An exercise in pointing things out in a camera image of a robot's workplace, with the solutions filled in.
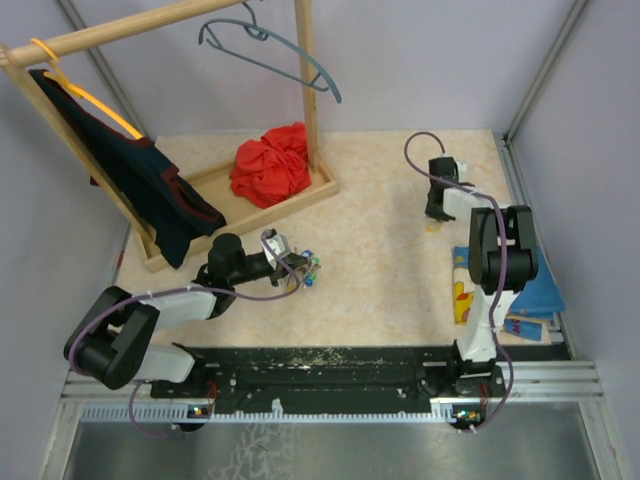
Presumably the metal numbered key organiser ring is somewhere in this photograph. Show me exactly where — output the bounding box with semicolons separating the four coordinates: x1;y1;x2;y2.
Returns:
282;247;322;294

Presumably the key with yellow window tag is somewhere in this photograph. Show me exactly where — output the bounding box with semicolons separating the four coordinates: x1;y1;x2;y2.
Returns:
426;221;445;233

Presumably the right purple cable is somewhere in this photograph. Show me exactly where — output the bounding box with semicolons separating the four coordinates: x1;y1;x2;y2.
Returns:
403;131;516;434

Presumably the purple cable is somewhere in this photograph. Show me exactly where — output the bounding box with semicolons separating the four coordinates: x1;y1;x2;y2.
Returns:
67;242;302;440
403;131;516;434

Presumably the black base frame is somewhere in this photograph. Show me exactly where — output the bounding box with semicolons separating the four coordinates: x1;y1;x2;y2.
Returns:
151;346;507;415

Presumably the red crumpled cloth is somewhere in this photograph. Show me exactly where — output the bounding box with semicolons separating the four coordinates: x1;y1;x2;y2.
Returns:
230;122;312;209

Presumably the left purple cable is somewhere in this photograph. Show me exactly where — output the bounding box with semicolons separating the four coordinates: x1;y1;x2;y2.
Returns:
67;242;302;440

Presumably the blue folded cloth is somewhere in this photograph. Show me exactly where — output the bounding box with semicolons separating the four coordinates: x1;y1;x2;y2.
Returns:
452;246;566;324

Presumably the wooden clothes rack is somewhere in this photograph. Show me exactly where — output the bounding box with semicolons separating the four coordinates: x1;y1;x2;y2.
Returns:
1;1;339;272

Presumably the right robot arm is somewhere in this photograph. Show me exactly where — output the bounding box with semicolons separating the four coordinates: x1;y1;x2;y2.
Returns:
425;156;539;396

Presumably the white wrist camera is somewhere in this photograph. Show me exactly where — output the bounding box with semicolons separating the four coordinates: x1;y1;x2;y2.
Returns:
261;229;292;263
454;160;469;184

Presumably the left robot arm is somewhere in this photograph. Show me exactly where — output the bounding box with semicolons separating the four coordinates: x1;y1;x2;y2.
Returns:
63;230;314;397

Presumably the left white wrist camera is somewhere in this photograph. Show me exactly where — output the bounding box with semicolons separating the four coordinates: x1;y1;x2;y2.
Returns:
261;229;292;263

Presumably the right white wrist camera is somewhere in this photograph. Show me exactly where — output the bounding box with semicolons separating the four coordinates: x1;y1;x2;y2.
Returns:
454;160;469;184

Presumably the yellow clothes hanger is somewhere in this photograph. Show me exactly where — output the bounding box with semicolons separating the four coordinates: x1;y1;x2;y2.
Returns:
30;38;144;140

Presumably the dark navy garment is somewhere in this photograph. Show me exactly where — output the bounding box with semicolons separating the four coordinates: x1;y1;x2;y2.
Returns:
29;69;227;269

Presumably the teal clothes hanger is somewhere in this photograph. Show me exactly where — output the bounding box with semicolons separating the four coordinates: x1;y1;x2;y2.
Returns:
197;1;343;104

